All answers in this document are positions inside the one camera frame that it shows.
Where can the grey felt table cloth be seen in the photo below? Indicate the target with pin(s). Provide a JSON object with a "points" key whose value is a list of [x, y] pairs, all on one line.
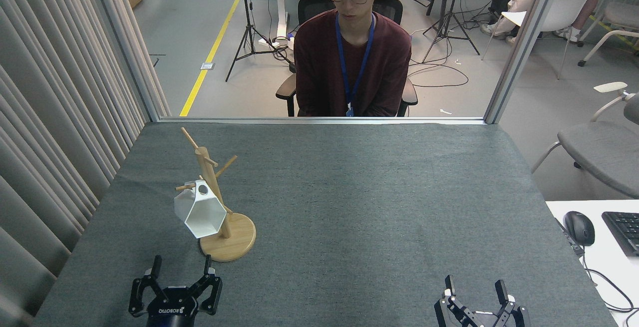
{"points": [[399, 207]]}

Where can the grey chair with white legs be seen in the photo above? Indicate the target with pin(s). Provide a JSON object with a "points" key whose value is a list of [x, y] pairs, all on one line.
{"points": [[621, 17]]}

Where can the white desk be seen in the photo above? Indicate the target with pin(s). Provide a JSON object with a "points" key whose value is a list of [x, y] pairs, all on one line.
{"points": [[611, 277]]}

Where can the beige pleated curtain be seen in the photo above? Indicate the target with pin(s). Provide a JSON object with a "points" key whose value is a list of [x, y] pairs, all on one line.
{"points": [[50, 97]]}

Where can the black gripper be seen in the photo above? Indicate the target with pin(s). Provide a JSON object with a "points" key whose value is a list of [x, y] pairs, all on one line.
{"points": [[174, 309], [490, 320]]}

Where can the white plastic chair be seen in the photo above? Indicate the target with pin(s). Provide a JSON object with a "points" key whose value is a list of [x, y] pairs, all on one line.
{"points": [[569, 10]]}

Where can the black tripod stand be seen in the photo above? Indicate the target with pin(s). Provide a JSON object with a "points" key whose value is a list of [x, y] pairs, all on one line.
{"points": [[449, 17], [246, 22]]}

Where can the black keyboard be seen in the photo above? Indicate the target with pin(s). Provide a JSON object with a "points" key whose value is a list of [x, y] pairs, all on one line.
{"points": [[624, 229]]}

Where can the grey padded chair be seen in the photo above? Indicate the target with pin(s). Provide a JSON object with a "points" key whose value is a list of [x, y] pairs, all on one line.
{"points": [[599, 152]]}

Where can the floor outlet plate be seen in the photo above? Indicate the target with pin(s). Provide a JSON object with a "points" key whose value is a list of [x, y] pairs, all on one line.
{"points": [[207, 66]]}

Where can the wooden cup rack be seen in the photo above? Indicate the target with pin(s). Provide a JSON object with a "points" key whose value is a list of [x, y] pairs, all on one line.
{"points": [[234, 242]]}

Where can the black computer mouse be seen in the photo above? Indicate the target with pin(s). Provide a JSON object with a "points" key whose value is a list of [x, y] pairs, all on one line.
{"points": [[580, 228]]}

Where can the silver frame post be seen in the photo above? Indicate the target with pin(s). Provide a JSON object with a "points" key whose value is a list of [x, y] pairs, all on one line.
{"points": [[125, 42], [521, 42]]}

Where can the black power strip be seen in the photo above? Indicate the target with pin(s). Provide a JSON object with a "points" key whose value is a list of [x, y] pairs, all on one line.
{"points": [[292, 67]]}

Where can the black office chair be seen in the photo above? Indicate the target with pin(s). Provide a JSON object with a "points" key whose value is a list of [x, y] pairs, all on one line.
{"points": [[287, 90]]}

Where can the white hexagonal cup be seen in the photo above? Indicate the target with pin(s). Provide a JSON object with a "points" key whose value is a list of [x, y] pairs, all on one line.
{"points": [[204, 217]]}

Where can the white desk leg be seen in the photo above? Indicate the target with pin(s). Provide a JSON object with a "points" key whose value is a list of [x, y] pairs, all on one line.
{"points": [[281, 15]]}

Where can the seated person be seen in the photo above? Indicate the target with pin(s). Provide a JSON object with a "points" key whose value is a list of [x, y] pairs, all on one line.
{"points": [[324, 67]]}

